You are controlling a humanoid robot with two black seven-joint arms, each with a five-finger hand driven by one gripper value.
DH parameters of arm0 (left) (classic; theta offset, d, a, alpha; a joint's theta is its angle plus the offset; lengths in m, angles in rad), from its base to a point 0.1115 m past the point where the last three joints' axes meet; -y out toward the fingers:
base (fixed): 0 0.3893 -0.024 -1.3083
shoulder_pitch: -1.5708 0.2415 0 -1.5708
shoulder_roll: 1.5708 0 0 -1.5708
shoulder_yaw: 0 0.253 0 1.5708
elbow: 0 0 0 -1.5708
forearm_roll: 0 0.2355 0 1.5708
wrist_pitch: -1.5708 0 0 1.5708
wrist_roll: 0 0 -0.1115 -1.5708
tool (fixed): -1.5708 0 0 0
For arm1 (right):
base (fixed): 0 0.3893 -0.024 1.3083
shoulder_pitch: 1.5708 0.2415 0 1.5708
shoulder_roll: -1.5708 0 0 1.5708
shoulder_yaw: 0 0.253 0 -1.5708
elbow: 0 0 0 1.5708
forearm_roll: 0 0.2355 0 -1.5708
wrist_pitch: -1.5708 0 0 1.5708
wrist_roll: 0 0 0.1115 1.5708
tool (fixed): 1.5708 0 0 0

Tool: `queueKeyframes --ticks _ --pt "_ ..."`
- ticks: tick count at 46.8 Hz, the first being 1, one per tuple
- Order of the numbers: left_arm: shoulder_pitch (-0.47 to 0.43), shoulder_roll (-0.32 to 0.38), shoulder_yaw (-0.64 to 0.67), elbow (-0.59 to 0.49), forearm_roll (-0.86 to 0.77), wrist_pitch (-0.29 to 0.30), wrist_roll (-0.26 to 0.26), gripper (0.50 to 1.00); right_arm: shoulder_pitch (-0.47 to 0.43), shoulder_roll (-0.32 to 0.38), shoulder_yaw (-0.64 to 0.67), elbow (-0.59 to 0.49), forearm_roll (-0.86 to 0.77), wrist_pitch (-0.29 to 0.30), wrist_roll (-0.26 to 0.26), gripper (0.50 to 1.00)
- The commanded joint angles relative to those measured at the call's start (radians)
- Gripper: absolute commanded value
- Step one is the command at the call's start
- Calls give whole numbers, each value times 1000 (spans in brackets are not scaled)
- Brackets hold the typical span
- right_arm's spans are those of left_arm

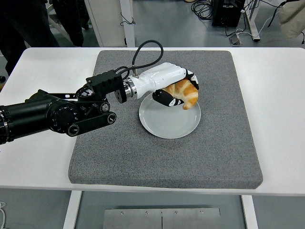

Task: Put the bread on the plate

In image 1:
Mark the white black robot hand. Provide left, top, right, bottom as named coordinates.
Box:
left=130, top=62, right=200, bottom=108

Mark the golden croissant bread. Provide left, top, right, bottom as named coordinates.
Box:
left=163, top=78, right=200, bottom=111

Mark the round grey plate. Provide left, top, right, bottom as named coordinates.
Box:
left=139, top=90, right=202, bottom=140

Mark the grey metal plate with screws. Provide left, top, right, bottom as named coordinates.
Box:
left=104, top=208, right=222, bottom=229

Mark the white desk side panel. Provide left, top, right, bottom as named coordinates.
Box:
left=84, top=0, right=136, bottom=48

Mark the small grey foot pedal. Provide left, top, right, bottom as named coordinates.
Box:
left=228, top=34, right=243, bottom=46

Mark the grey square foam mat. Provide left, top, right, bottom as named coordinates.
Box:
left=68, top=50, right=264, bottom=191

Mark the black computer tower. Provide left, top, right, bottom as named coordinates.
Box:
left=211, top=0, right=246, bottom=27

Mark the white desk leg with foot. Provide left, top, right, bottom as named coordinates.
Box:
left=245, top=0, right=260, bottom=43

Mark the person's leg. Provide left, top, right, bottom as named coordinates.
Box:
left=0, top=0, right=60, bottom=76
left=51, top=0, right=91, bottom=47

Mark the beige cloth bag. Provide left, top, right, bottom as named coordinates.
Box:
left=278, top=0, right=305, bottom=40

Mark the white table leg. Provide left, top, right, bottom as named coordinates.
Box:
left=240, top=195, right=259, bottom=229
left=62, top=190, right=82, bottom=229

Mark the thin black cable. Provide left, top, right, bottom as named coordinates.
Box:
left=120, top=11, right=136, bottom=26

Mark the black cable bundle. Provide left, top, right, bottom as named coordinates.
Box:
left=190, top=0, right=215, bottom=20

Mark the white chair frame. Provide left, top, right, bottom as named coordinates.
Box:
left=46, top=2, right=72, bottom=42

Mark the black strap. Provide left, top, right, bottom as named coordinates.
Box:
left=266, top=1, right=286, bottom=28

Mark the thin white cable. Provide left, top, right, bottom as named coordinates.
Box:
left=0, top=201, right=7, bottom=229

